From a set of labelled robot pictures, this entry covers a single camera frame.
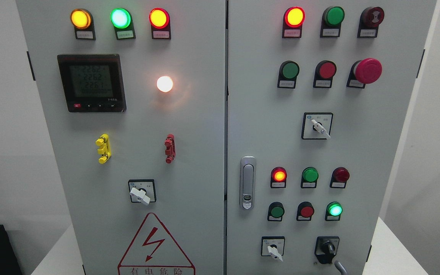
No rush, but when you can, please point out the red push button upper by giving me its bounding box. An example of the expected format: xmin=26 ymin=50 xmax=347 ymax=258
xmin=313 ymin=60 xmax=337 ymax=88

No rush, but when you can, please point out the grey right cabinet door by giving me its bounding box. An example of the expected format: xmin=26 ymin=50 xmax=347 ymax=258
xmin=226 ymin=0 xmax=437 ymax=275

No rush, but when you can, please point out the yellow test terminal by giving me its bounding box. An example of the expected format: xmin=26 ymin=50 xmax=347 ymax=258
xmin=95 ymin=133 xmax=112 ymax=164

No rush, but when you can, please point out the white selector switch left door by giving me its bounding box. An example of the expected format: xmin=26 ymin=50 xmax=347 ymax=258
xmin=128 ymin=179 xmax=157 ymax=205

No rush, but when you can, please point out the grey left cabinet door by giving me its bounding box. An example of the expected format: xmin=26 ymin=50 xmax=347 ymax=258
xmin=17 ymin=0 xmax=226 ymax=275

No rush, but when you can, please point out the grey cabinet door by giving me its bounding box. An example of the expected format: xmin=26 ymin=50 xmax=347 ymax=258
xmin=226 ymin=0 xmax=437 ymax=275
xmin=17 ymin=0 xmax=226 ymax=275

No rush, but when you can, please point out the green indicator top right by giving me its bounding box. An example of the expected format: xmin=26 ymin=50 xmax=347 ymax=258
xmin=320 ymin=6 xmax=345 ymax=38

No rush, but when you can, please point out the green push button upper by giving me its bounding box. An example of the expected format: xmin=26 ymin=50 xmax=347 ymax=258
xmin=277 ymin=60 xmax=300 ymax=89

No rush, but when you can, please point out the green push button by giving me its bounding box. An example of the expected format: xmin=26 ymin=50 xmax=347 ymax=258
xmin=267 ymin=202 xmax=285 ymax=222
xmin=277 ymin=60 xmax=300 ymax=89
xmin=325 ymin=201 xmax=343 ymax=221

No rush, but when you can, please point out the dark red buzzer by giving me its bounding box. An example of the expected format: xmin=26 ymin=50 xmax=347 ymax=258
xmin=357 ymin=6 xmax=385 ymax=38

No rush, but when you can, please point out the green indicator lower middle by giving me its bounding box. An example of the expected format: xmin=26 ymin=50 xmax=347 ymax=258
xmin=301 ymin=167 xmax=319 ymax=189

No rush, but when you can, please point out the green push button lower right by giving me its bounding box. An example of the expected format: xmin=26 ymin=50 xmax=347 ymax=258
xmin=325 ymin=201 xmax=343 ymax=221

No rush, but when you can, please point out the white selector switch upper right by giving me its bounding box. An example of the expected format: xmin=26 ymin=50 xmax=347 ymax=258
xmin=301 ymin=112 xmax=333 ymax=140

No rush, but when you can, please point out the red electrical warning sticker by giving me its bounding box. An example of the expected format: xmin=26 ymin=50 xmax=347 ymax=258
xmin=118 ymin=212 xmax=196 ymax=275

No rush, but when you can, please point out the green push button lower left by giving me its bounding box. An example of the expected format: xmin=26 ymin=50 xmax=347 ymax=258
xmin=267 ymin=202 xmax=285 ymax=222

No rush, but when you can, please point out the white selector switch bottom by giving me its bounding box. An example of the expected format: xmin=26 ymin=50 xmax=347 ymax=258
xmin=261 ymin=236 xmax=286 ymax=262

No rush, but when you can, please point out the red indicator lower right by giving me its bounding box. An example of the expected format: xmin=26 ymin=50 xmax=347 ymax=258
xmin=330 ymin=167 xmax=350 ymax=189

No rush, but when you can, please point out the red lit indicator top right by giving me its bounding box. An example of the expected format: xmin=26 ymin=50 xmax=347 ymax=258
xmin=282 ymin=6 xmax=305 ymax=39

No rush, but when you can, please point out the black knob selector switch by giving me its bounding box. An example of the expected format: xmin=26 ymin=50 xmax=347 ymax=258
xmin=314 ymin=236 xmax=340 ymax=264

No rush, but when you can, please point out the black digital power meter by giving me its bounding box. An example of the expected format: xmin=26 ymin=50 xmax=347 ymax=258
xmin=57 ymin=54 xmax=127 ymax=113

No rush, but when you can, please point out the red test terminal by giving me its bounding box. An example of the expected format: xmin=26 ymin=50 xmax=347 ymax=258
xmin=164 ymin=134 xmax=176 ymax=164

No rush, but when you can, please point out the white selector switch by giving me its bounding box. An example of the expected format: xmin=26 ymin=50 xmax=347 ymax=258
xmin=301 ymin=112 xmax=333 ymax=140
xmin=261 ymin=236 xmax=286 ymax=262

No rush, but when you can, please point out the silver door latch handle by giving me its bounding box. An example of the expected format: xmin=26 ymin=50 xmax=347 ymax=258
xmin=239 ymin=155 xmax=256 ymax=210

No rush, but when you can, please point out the yellow indicator light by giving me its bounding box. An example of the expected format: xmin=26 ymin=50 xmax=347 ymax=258
xmin=70 ymin=8 xmax=96 ymax=40

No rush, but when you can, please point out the red push button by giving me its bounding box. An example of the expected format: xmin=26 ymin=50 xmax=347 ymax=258
xmin=296 ymin=201 xmax=314 ymax=221
xmin=313 ymin=60 xmax=337 ymax=88

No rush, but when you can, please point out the red lit indicator light left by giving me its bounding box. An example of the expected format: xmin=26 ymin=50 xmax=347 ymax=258
xmin=149 ymin=7 xmax=171 ymax=40

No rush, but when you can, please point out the white lit indicator light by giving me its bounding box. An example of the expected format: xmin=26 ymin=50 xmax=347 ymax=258
xmin=157 ymin=76 xmax=173 ymax=93

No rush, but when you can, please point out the red emergency stop button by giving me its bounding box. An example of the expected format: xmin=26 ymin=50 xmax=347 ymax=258
xmin=347 ymin=58 xmax=382 ymax=89

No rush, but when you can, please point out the red lit indicator lower left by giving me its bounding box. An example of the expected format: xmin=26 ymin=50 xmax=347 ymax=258
xmin=270 ymin=167 xmax=288 ymax=188

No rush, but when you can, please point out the green lit indicator light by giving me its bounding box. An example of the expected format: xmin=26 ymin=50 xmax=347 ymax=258
xmin=110 ymin=8 xmax=136 ymax=40

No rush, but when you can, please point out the red push button lower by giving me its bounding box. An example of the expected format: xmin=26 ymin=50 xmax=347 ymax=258
xmin=296 ymin=201 xmax=314 ymax=221

